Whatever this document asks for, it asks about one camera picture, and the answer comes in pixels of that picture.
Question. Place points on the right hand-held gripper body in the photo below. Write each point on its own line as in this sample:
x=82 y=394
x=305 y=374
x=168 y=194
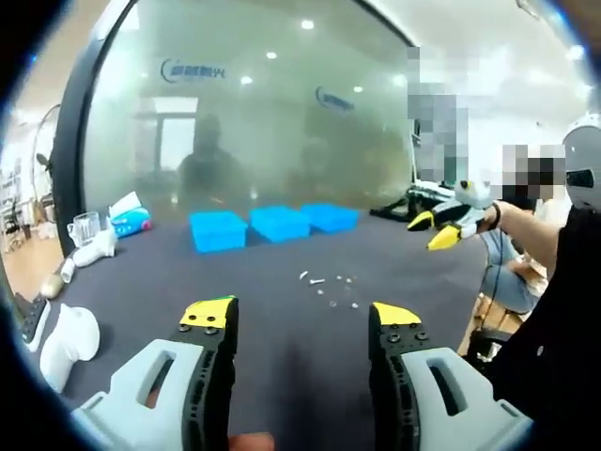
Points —
x=476 y=199

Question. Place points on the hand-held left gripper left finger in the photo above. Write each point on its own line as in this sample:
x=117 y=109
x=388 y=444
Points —
x=145 y=380

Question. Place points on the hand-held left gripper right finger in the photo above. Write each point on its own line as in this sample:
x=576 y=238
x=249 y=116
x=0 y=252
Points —
x=432 y=385

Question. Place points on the blue plastic bin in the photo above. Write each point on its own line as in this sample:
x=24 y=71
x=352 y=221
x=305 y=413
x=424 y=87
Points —
x=279 y=224
x=331 y=217
x=218 y=232

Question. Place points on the screws nuts washers group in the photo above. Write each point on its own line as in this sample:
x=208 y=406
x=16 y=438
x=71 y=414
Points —
x=313 y=282

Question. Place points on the person's left hand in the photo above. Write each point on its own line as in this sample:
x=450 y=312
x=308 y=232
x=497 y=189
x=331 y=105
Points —
x=251 y=443

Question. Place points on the white plastic teapot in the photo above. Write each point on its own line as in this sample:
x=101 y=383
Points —
x=70 y=343

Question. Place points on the grey worn device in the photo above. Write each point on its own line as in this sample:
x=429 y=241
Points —
x=584 y=169

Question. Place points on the beige oval object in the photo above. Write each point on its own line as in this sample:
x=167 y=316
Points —
x=52 y=285

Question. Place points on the small white cylinder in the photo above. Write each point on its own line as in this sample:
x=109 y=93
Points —
x=67 y=271

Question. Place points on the white plastic jug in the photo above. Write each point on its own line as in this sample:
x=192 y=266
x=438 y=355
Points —
x=94 y=251

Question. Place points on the person's black clothing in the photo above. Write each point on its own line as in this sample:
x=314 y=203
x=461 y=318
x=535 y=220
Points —
x=563 y=338

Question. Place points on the dark grey tablecloth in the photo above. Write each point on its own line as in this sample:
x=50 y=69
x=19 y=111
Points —
x=263 y=282

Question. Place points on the blue tissue pack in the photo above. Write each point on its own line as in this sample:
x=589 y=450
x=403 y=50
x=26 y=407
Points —
x=131 y=221

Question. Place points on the clear glass mug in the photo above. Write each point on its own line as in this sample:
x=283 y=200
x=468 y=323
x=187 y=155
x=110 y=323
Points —
x=84 y=230

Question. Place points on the standing floor fan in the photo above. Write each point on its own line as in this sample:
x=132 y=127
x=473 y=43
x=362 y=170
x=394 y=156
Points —
x=43 y=160

